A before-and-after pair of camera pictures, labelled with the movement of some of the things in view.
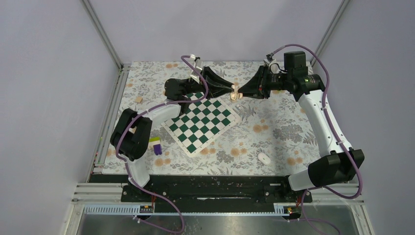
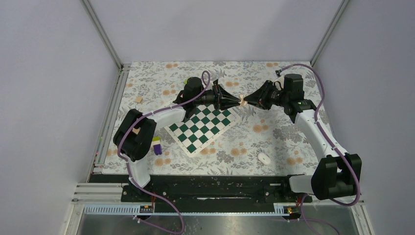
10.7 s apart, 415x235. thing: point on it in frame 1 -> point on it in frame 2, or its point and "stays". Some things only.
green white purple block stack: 155,142 stays
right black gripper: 257,87 -> 259,98
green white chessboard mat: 205,120 stays
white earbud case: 264,158 stays
